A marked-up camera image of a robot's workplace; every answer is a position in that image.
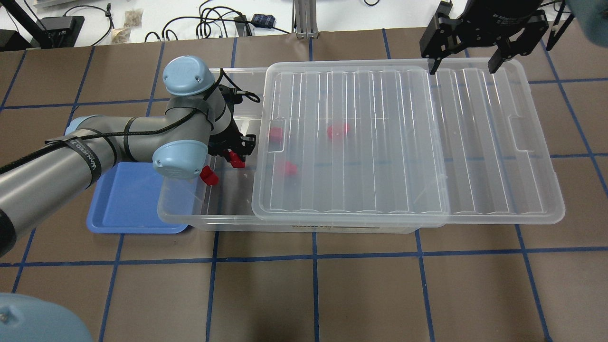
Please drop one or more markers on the red block under lid left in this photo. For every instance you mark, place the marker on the red block under lid left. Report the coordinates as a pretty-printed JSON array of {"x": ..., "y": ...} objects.
[{"x": 276, "y": 135}]

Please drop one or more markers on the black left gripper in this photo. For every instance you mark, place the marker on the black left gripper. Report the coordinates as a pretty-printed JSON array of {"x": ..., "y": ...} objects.
[{"x": 229, "y": 136}]

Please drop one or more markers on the aluminium frame post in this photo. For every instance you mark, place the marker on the aluminium frame post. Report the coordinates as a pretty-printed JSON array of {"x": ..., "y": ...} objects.
[{"x": 304, "y": 13}]

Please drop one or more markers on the red block under lid front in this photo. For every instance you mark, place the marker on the red block under lid front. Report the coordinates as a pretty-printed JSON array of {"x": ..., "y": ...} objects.
[{"x": 288, "y": 169}]

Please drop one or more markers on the red block carried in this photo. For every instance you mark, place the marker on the red block carried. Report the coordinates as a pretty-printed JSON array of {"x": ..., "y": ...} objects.
[{"x": 235, "y": 160}]

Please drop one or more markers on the red block under lid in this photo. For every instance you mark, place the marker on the red block under lid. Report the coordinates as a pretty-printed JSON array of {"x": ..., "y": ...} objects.
[
  {"x": 276, "y": 135},
  {"x": 340, "y": 131},
  {"x": 288, "y": 169}
]

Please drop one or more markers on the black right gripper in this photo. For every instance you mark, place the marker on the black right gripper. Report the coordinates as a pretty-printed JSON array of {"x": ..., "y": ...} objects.
[{"x": 499, "y": 21}]

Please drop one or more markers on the blue plastic tray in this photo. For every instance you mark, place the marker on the blue plastic tray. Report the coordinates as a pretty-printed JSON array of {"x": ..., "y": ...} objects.
[{"x": 125, "y": 201}]

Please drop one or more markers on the black box on desk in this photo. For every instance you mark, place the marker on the black box on desk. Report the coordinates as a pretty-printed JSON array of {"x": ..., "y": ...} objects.
[{"x": 63, "y": 31}]

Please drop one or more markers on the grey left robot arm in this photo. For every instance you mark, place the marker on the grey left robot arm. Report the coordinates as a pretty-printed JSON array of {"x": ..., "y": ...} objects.
[{"x": 198, "y": 122}]

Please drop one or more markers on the clear plastic storage box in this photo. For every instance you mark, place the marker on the clear plastic storage box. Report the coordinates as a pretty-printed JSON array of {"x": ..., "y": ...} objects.
[{"x": 228, "y": 204}]

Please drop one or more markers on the small dark blue device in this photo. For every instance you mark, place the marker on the small dark blue device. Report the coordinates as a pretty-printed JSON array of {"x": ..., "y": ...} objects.
[{"x": 265, "y": 21}]

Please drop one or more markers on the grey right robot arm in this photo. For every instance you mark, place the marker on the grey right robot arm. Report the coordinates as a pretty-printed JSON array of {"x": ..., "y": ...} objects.
[{"x": 591, "y": 15}]

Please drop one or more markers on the red block under lid centre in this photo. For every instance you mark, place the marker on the red block under lid centre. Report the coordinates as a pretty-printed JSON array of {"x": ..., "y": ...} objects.
[{"x": 340, "y": 131}]

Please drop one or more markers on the red block near handle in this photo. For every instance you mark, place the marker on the red block near handle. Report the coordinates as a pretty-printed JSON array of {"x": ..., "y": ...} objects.
[{"x": 208, "y": 176}]

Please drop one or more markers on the clear plastic box lid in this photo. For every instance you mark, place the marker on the clear plastic box lid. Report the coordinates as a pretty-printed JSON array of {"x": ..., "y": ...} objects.
[{"x": 496, "y": 159}]

